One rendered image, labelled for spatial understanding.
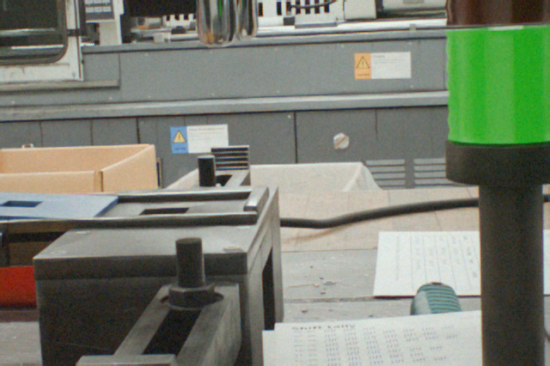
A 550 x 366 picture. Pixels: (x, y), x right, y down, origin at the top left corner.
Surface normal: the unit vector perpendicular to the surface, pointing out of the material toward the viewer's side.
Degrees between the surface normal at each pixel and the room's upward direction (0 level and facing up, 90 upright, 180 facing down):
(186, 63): 90
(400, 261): 1
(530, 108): 104
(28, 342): 0
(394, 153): 90
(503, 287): 90
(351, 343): 1
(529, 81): 76
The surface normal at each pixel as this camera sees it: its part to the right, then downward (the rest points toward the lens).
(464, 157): -0.81, 0.12
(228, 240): -0.05, -0.99
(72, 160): -0.15, 0.21
